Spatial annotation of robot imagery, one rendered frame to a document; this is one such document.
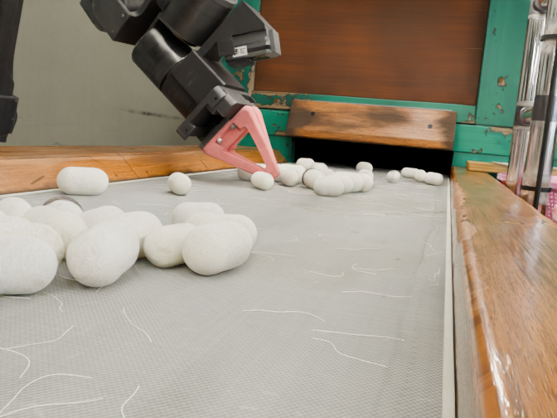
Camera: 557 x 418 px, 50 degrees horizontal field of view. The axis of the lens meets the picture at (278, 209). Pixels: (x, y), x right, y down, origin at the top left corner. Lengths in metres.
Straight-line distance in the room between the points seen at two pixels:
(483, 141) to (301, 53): 0.38
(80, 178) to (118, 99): 1.74
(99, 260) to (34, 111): 2.15
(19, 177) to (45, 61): 1.88
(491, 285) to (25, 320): 0.13
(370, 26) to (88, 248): 0.99
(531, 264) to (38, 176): 0.38
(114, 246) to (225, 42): 0.44
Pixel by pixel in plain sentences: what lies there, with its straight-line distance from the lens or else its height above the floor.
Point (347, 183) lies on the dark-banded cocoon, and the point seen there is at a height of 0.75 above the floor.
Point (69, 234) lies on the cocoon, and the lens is 0.26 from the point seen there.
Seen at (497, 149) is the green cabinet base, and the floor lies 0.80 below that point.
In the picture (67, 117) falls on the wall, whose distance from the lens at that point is 2.29.
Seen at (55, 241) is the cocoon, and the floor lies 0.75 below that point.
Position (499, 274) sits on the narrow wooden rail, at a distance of 0.19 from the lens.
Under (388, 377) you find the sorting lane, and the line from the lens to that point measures 0.17.
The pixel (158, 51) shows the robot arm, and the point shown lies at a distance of 0.66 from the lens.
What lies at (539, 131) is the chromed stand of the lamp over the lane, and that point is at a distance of 0.57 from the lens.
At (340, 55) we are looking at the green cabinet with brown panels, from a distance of 1.17.
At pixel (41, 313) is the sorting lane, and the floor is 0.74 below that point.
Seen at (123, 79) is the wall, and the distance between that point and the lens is 2.19.
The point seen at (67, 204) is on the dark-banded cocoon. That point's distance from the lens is 0.29.
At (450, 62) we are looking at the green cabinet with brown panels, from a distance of 1.14.
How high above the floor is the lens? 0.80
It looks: 8 degrees down
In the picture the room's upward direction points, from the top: 5 degrees clockwise
